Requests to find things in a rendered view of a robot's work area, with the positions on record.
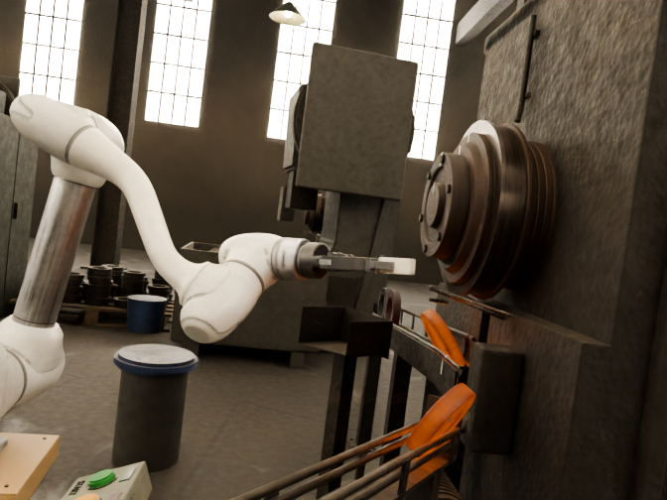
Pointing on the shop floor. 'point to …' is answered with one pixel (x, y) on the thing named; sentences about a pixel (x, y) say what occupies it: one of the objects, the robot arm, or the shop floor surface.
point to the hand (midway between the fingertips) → (396, 266)
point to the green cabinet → (14, 209)
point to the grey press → (350, 158)
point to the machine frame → (584, 258)
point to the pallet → (112, 294)
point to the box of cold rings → (261, 320)
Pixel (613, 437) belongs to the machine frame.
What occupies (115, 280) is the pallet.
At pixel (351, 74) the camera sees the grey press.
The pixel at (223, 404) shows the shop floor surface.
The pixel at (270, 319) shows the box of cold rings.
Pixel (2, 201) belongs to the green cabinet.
